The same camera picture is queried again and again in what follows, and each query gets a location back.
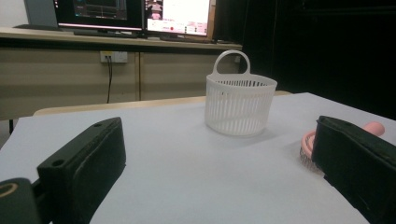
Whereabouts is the grey computer case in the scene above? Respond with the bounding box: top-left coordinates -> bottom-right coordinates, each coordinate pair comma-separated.
23,0 -> 59,28

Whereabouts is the pink hairbrush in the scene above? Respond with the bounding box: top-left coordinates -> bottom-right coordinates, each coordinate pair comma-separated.
299,120 -> 386,174

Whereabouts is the computer monitor with bright screen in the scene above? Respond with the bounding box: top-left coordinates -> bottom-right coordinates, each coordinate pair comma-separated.
144,0 -> 213,37

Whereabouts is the long beige desk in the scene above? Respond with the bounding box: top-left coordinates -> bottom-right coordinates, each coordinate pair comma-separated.
0,26 -> 244,121

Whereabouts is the white plastic slotted basket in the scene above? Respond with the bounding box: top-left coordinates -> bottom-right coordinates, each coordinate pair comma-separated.
204,49 -> 278,137

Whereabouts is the white wall socket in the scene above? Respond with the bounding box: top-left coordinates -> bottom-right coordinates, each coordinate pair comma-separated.
99,50 -> 129,64

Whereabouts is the black curtain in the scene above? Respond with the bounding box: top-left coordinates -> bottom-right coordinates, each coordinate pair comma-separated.
214,0 -> 396,121

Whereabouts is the black power cable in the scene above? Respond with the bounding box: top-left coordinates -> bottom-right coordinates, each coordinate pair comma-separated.
106,55 -> 113,105

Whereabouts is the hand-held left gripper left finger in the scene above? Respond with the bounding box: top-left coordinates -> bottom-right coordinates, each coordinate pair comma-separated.
36,117 -> 127,224

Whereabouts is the computer monitor with dark screen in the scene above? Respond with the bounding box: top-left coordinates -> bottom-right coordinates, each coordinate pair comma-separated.
53,0 -> 145,33

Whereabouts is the black keyboard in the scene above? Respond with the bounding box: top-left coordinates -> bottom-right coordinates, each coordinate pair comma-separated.
73,29 -> 138,39
160,35 -> 217,44

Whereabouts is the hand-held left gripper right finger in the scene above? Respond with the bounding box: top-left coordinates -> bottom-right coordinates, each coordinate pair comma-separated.
312,115 -> 396,224

